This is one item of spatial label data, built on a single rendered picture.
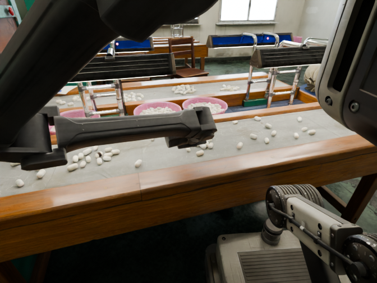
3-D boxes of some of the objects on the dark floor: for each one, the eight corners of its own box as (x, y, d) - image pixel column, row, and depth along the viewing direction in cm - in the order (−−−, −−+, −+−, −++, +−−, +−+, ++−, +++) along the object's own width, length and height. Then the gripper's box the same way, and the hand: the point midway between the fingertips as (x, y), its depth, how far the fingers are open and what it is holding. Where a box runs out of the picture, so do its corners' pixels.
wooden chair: (184, 108, 317) (183, 41, 269) (170, 100, 347) (166, 37, 299) (208, 102, 338) (211, 38, 290) (192, 94, 368) (193, 35, 320)
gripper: (181, 146, 66) (173, 151, 81) (212, 141, 69) (199, 147, 84) (177, 124, 67) (170, 134, 82) (208, 120, 70) (196, 130, 85)
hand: (185, 140), depth 82 cm, fingers closed
